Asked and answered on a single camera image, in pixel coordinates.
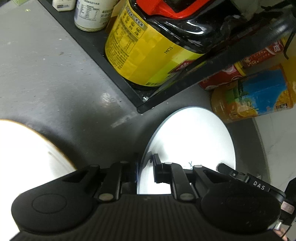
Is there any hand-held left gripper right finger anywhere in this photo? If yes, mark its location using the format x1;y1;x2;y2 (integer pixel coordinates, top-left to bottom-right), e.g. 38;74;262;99
152;153;223;202

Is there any person's right hand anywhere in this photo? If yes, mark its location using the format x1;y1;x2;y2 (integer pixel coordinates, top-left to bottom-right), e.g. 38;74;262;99
276;227;290;241

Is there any small glass seasoning jar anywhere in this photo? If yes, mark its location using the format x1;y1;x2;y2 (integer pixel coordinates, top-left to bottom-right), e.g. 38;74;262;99
52;0;76;12

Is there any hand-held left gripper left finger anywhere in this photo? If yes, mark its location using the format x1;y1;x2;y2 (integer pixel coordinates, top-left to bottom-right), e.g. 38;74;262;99
61;161;139;202

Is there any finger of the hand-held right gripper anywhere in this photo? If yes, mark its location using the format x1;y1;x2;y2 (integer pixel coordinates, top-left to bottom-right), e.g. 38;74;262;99
217;163;250;184

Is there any orange juice bottle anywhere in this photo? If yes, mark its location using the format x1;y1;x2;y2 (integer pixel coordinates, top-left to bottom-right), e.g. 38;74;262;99
211;62;296;124

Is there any black metal kitchen rack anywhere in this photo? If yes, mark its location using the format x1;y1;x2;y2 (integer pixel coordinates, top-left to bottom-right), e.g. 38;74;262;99
38;0;296;114

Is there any large dark soy sauce bottle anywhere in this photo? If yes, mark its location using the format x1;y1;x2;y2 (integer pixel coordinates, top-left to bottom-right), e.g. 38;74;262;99
105;0;234;90

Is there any large white plate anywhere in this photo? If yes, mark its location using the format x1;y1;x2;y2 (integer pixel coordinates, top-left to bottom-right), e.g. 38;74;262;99
0;119;78;180

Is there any medium white deep plate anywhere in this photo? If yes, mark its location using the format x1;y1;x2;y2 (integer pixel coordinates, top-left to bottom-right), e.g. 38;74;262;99
136;106;236;195

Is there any white-cap glass jar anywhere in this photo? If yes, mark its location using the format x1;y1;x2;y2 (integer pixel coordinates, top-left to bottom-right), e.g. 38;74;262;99
74;0;119;32

